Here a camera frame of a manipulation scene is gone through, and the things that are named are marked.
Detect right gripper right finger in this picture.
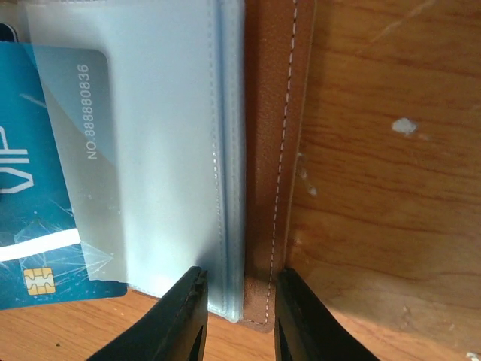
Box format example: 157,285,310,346
274,268,377,361

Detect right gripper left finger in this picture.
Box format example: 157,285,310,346
90,266,208,361

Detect blue credit card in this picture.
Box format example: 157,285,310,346
1,41,127,310

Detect brown leather card holder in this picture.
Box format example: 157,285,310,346
1,1,316,332

